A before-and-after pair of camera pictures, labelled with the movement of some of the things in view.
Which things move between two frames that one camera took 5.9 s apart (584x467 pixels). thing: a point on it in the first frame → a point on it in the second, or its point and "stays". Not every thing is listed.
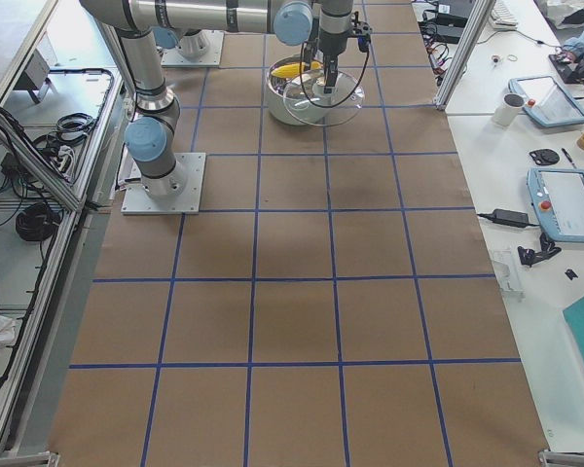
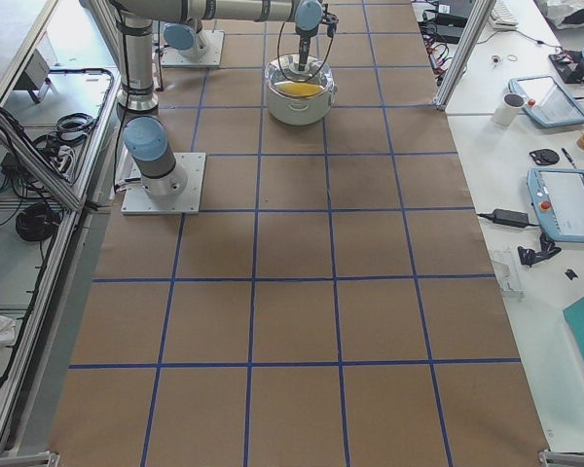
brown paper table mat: (333, 305) stays
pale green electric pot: (296, 89) stays
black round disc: (544, 157) stays
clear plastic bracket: (506, 269) stays
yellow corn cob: (292, 70) → (299, 89)
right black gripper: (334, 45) → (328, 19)
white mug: (508, 110) stays
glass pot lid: (306, 99) → (283, 77)
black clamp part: (529, 257) stays
